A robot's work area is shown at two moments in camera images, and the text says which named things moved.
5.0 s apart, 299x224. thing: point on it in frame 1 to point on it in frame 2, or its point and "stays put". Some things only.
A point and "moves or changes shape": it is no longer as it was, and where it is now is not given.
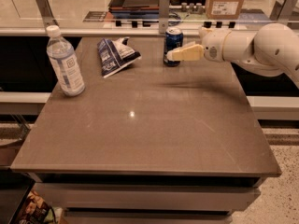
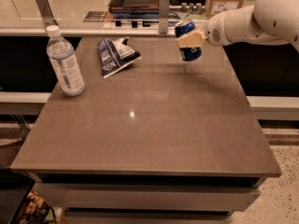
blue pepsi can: x=174 y=38 moves or changes shape
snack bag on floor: x=37 y=210 stays put
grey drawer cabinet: x=143 y=198 stays put
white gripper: x=212 y=46 to x=215 y=32
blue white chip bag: x=115 y=55 stays put
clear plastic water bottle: x=64 y=63 stays put
